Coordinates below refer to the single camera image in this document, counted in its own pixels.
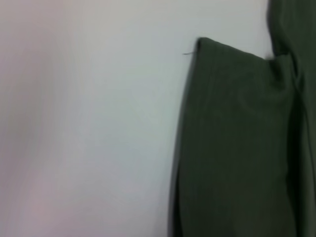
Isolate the dark green t-shirt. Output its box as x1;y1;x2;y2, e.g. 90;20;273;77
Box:
167;0;316;237

